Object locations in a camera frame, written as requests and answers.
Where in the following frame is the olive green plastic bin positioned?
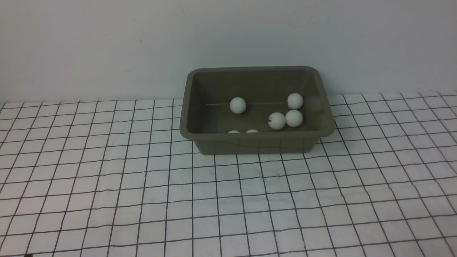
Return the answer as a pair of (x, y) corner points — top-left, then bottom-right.
(180, 66), (336, 155)

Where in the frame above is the white checkered tablecloth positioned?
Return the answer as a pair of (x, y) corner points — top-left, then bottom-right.
(0, 92), (457, 257)

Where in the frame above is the white printed ping-pong ball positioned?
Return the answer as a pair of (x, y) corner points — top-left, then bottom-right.
(268, 112), (287, 130)
(287, 93), (304, 110)

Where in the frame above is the white printed ping-pong ball front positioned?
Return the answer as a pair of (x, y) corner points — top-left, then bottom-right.
(268, 112), (287, 130)

